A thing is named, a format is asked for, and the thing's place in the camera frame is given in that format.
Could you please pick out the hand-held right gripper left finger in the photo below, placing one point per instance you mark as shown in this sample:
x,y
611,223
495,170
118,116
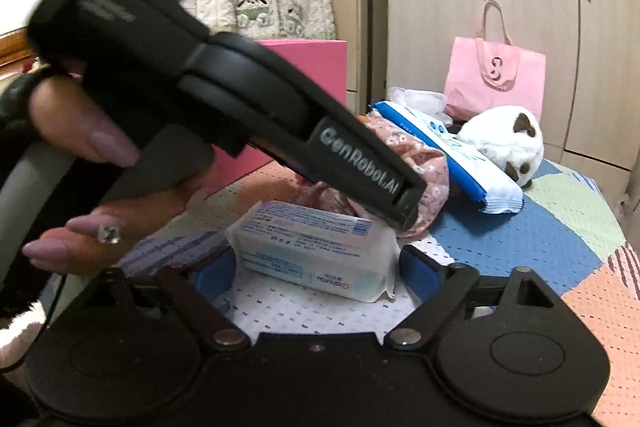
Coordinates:
x,y
216,278

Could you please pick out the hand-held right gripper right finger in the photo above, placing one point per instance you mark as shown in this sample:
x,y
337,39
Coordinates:
x,y
417,269

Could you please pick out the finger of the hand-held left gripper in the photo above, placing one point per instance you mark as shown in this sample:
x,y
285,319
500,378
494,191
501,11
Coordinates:
x,y
300,173

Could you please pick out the white tissue pack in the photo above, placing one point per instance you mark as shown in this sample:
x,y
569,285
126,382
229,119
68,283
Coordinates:
x,y
310,252

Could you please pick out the pink floral cloth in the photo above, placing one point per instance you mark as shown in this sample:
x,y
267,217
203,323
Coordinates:
x,y
425,162

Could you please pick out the pink storage box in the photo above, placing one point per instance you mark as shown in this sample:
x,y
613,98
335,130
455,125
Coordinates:
x,y
320,67

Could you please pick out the blue and white packet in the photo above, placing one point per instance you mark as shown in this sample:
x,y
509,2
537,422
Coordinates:
x,y
475,172

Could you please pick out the person's left hand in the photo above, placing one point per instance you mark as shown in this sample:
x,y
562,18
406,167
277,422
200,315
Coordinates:
x,y
65,117

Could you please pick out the wooden headboard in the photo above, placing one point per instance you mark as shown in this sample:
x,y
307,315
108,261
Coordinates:
x,y
15,49

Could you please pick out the patchwork blanket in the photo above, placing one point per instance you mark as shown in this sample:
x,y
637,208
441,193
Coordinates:
x,y
550,232

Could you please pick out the clear plastic bag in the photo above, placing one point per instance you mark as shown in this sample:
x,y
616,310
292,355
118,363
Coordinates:
x,y
420,98

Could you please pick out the white plush toy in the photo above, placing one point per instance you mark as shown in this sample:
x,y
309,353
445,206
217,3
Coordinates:
x,y
500,142

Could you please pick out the pink tote bag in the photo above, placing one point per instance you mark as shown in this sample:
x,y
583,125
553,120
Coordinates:
x,y
480,82

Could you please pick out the beige wardrobe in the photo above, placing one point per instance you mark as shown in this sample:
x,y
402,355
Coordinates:
x,y
550,7

